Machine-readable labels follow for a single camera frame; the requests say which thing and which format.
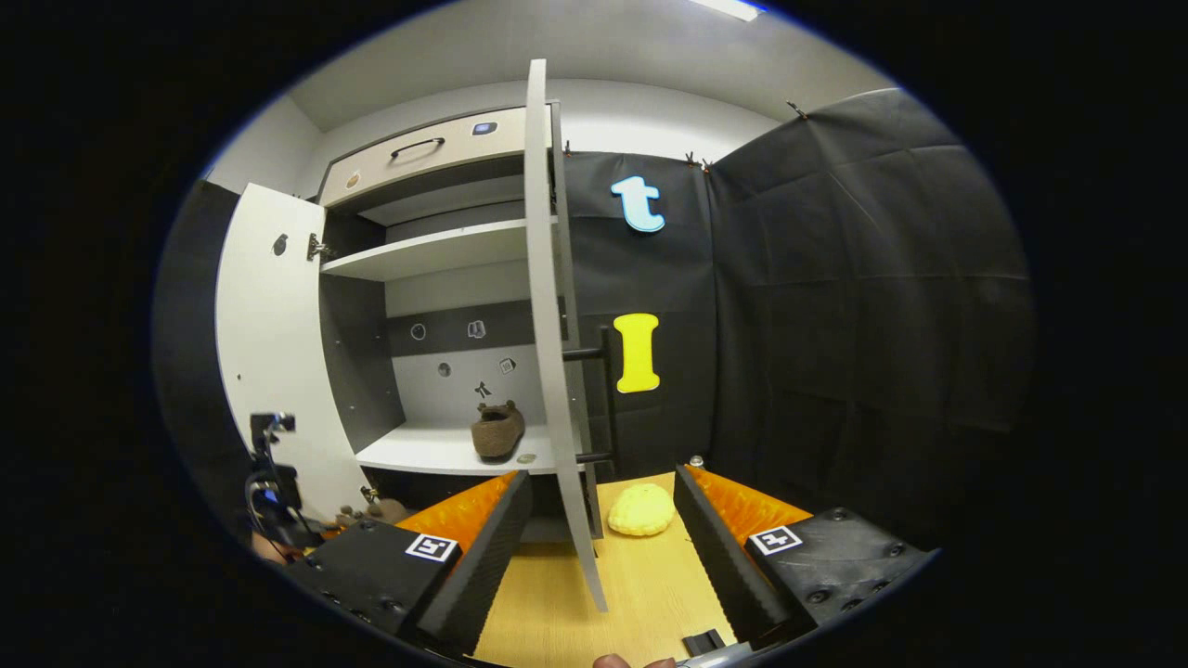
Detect yellow bumpy object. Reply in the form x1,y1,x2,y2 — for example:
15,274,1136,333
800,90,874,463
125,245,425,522
608,483,677,537

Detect white cabinet door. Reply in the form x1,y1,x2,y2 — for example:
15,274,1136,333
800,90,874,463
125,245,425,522
524,58,610,613
215,181,372,525

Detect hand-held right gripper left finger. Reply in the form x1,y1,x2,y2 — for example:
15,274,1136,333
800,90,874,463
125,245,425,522
281,470,535,655

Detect beige cabinet drawer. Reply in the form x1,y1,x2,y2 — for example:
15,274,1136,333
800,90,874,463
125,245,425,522
318,105,555,210

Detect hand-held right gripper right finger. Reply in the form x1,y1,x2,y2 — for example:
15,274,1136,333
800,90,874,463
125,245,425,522
674,464,936,651

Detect white and grey shoe cabinet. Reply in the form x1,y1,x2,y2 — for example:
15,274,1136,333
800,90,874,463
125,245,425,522
316,97,613,548

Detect long ceiling light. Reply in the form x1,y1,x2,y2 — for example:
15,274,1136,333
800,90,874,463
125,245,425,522
691,0,764,22

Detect black door handle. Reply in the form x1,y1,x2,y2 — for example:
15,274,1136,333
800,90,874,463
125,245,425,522
562,325,619,465

